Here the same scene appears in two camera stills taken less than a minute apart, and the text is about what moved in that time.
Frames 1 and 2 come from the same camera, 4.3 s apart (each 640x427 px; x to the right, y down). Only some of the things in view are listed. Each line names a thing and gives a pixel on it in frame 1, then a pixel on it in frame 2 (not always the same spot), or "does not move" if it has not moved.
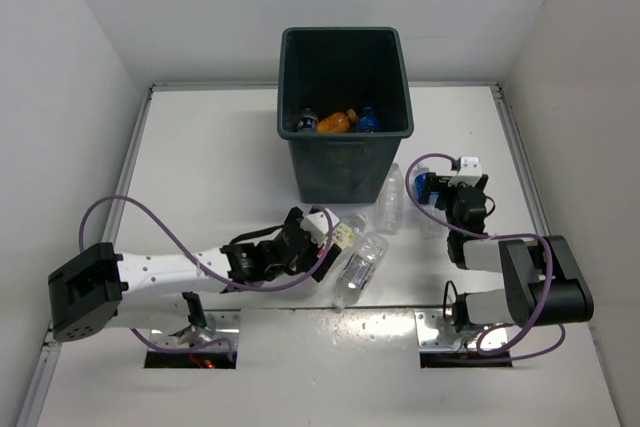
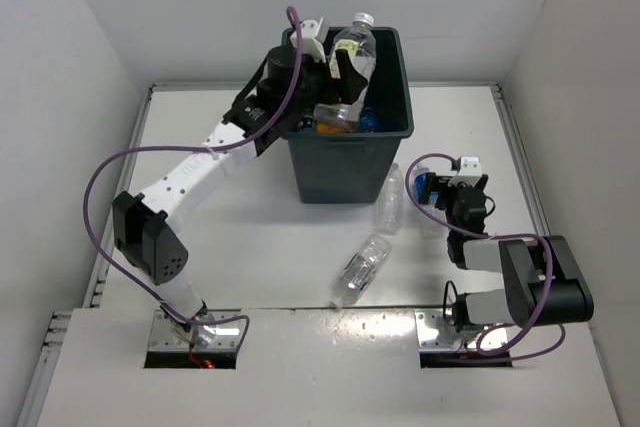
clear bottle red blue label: (360, 269) does not move
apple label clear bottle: (348, 229) -> (360, 42)
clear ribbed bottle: (390, 206) does not move
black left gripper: (332, 252) -> (350, 81)
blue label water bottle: (369, 122) does not move
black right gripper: (434, 184) does not move
